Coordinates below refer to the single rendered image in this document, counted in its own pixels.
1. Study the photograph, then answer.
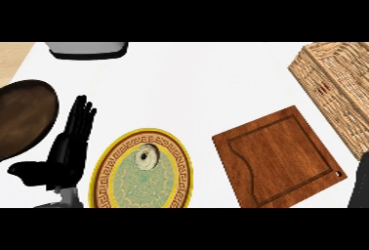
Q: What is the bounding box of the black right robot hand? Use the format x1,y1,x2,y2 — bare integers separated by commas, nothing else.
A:
347,159,369,209

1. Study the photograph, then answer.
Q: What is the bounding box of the tan wicker basket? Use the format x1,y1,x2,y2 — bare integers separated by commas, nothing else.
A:
287,41,369,161

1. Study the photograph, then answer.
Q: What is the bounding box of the dark brown oval plate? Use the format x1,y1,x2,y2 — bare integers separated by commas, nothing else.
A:
0,79,61,162

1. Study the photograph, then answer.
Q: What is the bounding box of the cream cupcake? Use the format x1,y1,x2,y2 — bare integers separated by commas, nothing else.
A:
133,143,160,172

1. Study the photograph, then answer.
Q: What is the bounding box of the grey and black appliance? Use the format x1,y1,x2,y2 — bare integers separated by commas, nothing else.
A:
45,41,130,61

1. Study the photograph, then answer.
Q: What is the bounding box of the brown wooden cutting board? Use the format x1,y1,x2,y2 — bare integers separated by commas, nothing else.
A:
212,104,349,209

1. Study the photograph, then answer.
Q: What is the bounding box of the yellow green patterned plate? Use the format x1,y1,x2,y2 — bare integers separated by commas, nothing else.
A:
89,127,195,209

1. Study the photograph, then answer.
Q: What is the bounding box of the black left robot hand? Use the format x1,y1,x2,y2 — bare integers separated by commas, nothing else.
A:
6,94,98,192

